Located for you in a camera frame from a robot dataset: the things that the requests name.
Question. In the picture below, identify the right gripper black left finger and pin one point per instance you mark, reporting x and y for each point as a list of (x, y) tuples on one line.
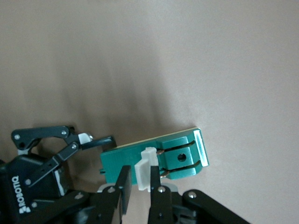
[(125, 186)]

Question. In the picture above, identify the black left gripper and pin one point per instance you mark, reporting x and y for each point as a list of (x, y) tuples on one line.
[(14, 168)]

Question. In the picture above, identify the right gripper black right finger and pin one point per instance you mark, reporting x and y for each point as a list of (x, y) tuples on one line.
[(161, 205)]

